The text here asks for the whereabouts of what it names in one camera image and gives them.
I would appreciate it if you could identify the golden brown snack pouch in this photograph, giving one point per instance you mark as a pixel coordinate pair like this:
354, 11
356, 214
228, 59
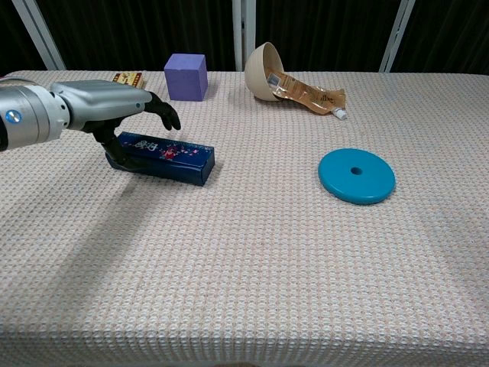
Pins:
309, 95

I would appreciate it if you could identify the grey metal frame post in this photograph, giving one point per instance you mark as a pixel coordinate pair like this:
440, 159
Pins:
397, 34
40, 34
244, 34

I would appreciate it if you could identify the blue glasses case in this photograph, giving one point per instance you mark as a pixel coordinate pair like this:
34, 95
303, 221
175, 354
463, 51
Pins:
179, 160

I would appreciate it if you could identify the beige bowl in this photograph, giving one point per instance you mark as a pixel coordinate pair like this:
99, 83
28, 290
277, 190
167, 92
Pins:
258, 78

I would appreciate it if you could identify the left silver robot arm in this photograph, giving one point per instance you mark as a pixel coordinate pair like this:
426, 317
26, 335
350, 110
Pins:
30, 114

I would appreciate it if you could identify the black curtain panel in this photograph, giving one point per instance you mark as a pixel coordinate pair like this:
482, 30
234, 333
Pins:
451, 34
133, 30
324, 30
11, 38

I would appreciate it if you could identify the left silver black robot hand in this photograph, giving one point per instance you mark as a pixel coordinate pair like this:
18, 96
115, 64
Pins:
99, 97

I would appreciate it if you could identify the purple foam cube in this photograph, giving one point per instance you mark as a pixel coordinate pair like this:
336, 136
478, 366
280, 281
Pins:
185, 80

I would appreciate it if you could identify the red and yellow box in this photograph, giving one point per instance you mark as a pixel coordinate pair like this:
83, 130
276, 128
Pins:
131, 78

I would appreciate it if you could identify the teal disc with hole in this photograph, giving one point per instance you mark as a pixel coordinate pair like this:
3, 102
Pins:
344, 187

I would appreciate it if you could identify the beige woven tablecloth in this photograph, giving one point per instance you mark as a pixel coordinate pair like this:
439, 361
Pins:
244, 267

